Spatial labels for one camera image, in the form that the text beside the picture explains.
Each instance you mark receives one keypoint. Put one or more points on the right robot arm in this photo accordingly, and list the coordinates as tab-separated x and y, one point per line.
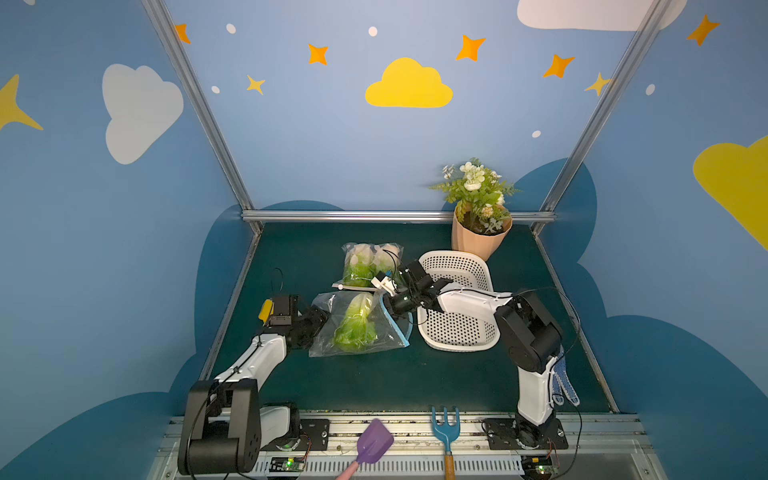
531	335

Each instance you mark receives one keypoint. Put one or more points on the right circuit board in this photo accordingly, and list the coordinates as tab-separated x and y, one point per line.
537	468

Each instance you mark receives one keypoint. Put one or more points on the potted artificial flower plant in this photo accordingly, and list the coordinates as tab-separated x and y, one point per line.
478	195

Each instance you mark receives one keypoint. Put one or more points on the teal toy garden rake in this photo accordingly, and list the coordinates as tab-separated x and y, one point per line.
447	433

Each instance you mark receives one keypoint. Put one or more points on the yellow toy spatula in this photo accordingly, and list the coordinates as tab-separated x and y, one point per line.
266	310

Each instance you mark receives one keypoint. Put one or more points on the pink-dotted bag of cabbages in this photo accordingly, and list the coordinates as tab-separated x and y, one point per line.
364	261

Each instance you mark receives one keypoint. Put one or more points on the purple toy shovel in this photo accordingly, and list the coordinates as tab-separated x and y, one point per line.
373	443

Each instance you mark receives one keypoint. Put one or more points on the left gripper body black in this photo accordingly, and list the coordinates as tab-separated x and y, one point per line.
315	324

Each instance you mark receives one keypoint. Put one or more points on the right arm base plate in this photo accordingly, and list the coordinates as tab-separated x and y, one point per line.
520	434

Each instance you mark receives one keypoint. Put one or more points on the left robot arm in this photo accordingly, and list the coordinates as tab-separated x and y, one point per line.
225	424

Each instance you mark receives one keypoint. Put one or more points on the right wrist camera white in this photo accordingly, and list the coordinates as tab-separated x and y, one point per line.
384	282

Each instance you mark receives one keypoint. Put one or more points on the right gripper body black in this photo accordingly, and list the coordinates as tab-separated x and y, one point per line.
398	301

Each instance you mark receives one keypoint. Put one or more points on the green chinese cabbage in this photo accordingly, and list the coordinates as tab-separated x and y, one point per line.
356	332

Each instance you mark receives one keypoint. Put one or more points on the white perforated plastic basket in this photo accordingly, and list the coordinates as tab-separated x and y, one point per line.
465	319

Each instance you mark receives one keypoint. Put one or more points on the blue patterned glove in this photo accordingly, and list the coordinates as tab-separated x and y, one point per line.
562	390

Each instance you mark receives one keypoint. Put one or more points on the circuit board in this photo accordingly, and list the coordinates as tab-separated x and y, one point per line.
537	468
287	465

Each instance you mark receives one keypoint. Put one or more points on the left circuit board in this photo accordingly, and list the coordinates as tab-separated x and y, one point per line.
287	465

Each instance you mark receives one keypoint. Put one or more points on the clear zip-top bag blue seal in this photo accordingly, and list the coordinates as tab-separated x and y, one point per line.
392	332

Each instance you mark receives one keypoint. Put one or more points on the aluminium back frame rail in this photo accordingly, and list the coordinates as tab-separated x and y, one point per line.
327	216

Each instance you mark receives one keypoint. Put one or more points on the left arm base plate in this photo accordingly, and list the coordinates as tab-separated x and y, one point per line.
314	435

